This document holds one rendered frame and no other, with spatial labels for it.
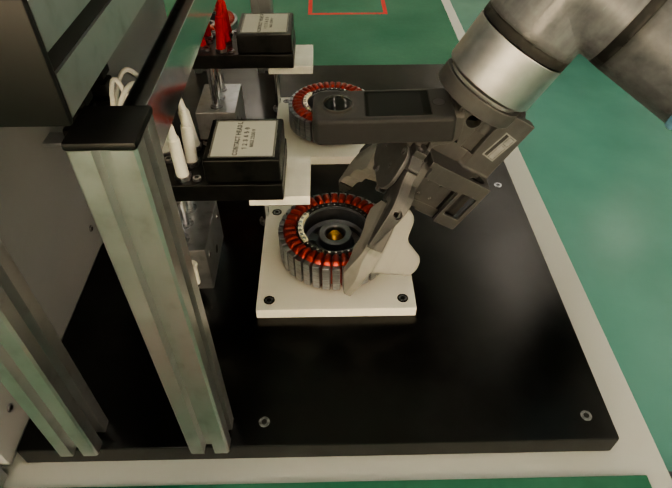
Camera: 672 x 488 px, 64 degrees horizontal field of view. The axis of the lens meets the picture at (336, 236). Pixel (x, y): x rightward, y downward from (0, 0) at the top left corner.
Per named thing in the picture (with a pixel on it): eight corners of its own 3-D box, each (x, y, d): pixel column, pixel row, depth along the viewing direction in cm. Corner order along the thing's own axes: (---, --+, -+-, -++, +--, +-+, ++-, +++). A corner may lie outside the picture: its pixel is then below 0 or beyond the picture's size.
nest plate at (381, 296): (398, 211, 62) (399, 203, 61) (415, 315, 51) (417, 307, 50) (267, 213, 62) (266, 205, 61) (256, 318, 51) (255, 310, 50)
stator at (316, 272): (384, 214, 60) (387, 188, 57) (395, 292, 52) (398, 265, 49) (283, 216, 59) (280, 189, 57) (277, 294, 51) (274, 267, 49)
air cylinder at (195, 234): (224, 236, 59) (217, 197, 55) (215, 288, 53) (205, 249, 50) (178, 237, 59) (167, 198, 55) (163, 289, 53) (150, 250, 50)
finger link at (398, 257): (402, 320, 48) (444, 224, 47) (344, 299, 46) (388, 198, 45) (388, 309, 51) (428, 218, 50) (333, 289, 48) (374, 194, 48)
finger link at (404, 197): (389, 257, 45) (432, 158, 44) (373, 250, 44) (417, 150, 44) (368, 245, 49) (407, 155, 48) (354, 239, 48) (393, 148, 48)
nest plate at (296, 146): (381, 103, 79) (382, 95, 79) (391, 163, 69) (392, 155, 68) (279, 104, 79) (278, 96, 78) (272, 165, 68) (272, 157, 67)
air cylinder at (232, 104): (246, 118, 76) (241, 82, 73) (241, 148, 71) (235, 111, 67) (210, 118, 76) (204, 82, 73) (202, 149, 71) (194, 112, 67)
